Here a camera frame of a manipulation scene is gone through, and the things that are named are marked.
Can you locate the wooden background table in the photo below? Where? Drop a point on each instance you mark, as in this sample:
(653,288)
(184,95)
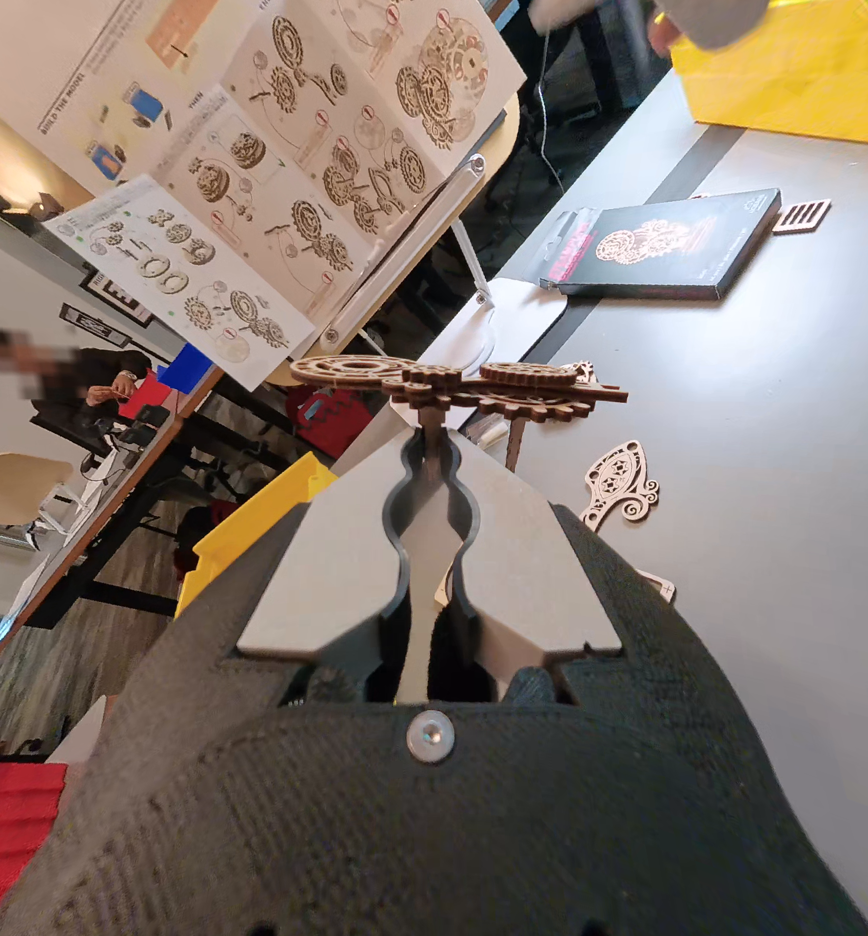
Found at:
(61,563)

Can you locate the red box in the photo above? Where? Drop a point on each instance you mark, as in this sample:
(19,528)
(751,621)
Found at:
(145,395)

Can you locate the blue box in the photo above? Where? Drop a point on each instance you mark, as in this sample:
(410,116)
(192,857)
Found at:
(185,365)

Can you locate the ornate wooden paddle piece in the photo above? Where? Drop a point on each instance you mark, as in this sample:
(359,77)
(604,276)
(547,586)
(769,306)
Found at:
(617,475)

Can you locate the wooden gear assembly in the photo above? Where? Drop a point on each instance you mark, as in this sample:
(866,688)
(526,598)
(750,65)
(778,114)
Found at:
(361,369)

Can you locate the small slotted wooden piece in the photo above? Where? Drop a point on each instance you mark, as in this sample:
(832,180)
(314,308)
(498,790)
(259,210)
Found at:
(800,216)

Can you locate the white book stand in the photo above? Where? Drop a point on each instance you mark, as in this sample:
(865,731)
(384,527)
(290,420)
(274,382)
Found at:
(405,248)

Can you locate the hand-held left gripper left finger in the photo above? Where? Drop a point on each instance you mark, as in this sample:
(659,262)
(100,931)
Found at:
(324,570)

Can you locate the black framed wall picture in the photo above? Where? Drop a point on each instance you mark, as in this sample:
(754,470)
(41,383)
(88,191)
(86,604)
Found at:
(116,296)
(94,325)

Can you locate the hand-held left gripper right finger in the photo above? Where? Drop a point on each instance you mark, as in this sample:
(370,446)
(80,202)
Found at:
(522,570)

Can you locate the paper instruction sheet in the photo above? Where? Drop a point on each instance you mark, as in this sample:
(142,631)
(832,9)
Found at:
(295,183)

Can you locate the grey desk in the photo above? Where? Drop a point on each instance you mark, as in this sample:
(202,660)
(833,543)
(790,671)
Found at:
(770,439)

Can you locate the beige chair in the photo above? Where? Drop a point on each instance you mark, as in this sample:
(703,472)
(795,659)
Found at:
(17,486)

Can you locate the person's right hand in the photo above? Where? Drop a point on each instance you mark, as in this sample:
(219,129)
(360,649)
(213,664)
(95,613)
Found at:
(664,35)

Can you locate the red knitted cloth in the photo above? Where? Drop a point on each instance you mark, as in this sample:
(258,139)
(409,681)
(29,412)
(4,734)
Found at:
(2,819)

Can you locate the black puzzle box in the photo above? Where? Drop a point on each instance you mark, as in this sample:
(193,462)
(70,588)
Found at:
(661,248)

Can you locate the red bag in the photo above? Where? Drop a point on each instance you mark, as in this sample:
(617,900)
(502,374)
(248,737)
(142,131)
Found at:
(331,428)

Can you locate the yellow plastic bin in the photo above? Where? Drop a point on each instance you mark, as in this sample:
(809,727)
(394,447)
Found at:
(258,519)
(807,88)

